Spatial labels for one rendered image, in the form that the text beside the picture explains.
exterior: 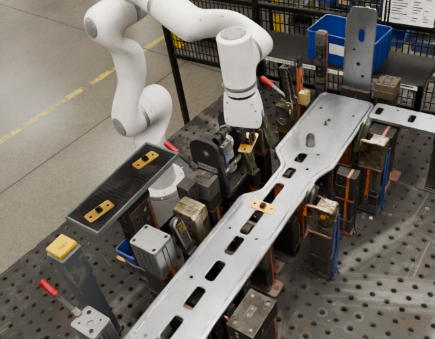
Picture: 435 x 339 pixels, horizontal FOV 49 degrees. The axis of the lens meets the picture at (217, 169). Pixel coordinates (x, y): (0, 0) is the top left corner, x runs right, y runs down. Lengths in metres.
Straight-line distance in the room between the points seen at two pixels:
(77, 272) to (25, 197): 2.11
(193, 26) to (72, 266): 0.71
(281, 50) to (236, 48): 1.12
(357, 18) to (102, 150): 2.26
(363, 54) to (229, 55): 0.88
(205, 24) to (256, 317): 0.74
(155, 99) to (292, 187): 0.56
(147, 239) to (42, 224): 1.91
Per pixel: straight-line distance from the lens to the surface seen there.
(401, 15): 2.15
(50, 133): 3.98
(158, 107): 1.70
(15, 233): 3.26
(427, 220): 1.93
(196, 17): 1.23
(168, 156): 1.52
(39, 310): 1.88
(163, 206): 1.87
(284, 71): 1.76
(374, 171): 1.76
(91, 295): 1.51
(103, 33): 1.43
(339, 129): 1.80
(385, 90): 1.95
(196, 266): 1.41
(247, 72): 1.18
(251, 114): 1.25
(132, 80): 1.58
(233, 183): 1.66
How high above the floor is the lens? 2.12
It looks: 42 degrees down
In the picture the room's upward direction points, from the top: 10 degrees counter-clockwise
